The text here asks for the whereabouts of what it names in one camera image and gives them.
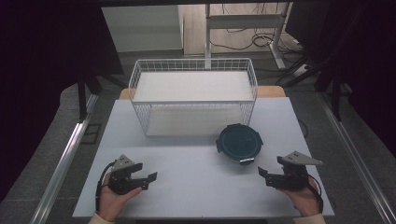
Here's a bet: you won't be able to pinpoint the person's right hand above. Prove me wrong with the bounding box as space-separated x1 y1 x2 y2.
277 176 322 217

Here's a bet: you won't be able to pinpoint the black floor cables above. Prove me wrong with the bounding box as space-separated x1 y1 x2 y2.
208 27 310 64

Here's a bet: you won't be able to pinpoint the white metal table frame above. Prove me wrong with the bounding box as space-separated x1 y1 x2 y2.
204 2 294 70

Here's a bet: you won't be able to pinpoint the white wire basket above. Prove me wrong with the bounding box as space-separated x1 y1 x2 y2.
128 58 259 138

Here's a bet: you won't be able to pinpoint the aluminium rail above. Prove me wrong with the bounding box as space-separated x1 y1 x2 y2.
28 92 101 224
317 92 396 224

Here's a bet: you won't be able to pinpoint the wooden board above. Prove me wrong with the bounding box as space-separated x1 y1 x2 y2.
119 85 287 101

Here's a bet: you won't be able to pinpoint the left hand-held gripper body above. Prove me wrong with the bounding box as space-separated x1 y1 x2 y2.
107 154 149 196

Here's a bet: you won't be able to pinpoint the person's left hand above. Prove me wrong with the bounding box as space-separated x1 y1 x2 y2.
98 173 143 223

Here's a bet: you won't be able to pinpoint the thin black cable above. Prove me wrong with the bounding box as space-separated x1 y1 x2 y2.
297 119 310 140

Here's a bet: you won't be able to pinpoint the dark round lidded container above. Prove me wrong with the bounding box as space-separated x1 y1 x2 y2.
215 122 264 166

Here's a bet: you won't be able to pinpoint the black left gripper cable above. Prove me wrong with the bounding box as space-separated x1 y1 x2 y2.
94 161 117 215

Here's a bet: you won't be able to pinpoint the black floor grate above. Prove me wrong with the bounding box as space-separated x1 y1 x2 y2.
79 122 103 146

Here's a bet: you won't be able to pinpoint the black curtain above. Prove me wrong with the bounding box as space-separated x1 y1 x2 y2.
0 0 125 203
284 0 396 158

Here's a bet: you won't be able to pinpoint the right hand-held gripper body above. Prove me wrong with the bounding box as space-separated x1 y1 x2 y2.
266 150 324 191

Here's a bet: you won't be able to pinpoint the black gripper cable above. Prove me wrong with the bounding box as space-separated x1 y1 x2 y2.
94 161 117 215
307 174 325 215

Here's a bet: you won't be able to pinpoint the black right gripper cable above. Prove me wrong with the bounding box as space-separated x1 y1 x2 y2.
307 174 325 215

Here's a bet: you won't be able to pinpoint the black metal stand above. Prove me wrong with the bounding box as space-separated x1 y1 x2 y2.
76 74 128 123
276 55 353 122

